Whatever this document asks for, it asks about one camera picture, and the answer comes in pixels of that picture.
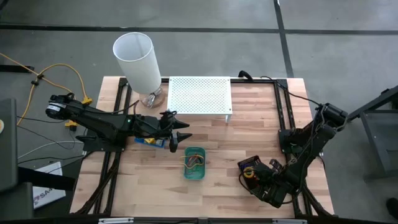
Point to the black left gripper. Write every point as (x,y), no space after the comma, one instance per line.
(149,127)

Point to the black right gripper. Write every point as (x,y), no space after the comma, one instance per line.
(275,186)

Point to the yellow coil wristband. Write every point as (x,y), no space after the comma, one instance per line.
(245,172)

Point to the yellow and white crayon packet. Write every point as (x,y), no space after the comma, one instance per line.
(160,143)

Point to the red rubber band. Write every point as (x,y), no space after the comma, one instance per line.
(195,158)

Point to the yellow rubber band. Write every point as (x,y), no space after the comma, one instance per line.
(199,156)

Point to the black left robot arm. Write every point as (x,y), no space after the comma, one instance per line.
(99,123)

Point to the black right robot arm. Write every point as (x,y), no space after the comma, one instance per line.
(311,146)

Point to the black plastic basket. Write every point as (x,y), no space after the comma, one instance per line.
(253,159)

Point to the white perforated metal shelf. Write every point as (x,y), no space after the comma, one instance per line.
(199,95)

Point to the blue plastic basket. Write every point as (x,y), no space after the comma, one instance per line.
(140,142)

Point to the green plastic bin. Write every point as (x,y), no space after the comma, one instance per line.
(195,175)

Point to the white cylindrical table lamp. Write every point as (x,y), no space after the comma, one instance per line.
(136,65)

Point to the black metal stand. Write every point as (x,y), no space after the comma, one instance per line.
(370,109)

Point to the white cardboard box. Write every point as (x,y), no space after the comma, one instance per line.
(51,189)

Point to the black flat bar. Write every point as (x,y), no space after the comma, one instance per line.
(46,179)

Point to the grey cabinet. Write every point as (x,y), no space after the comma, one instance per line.
(7,149)

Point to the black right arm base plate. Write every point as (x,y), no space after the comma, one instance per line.
(286,138)

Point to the silver table bracket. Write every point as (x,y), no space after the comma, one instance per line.
(289,221)
(115,220)

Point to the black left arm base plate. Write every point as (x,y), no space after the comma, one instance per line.
(93,145)

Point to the black aluminium table frame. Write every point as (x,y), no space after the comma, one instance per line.
(261,80)

